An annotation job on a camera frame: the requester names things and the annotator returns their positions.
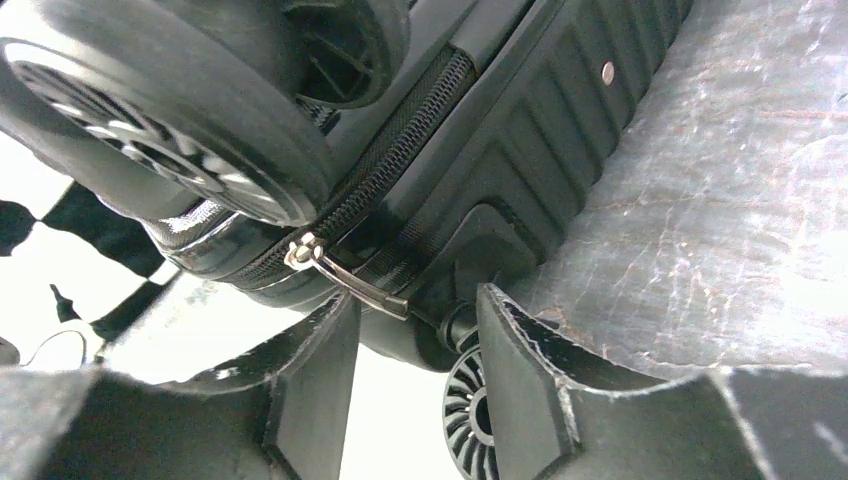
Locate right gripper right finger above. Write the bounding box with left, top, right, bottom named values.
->
left=476, top=283, right=847, bottom=479

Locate black white checkered blanket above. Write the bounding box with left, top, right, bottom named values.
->
left=0, top=132, right=181, bottom=370

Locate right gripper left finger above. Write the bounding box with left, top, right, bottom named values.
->
left=1, top=293, right=360, bottom=479

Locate black suitcase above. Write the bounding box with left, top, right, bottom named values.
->
left=1, top=1, right=692, bottom=479

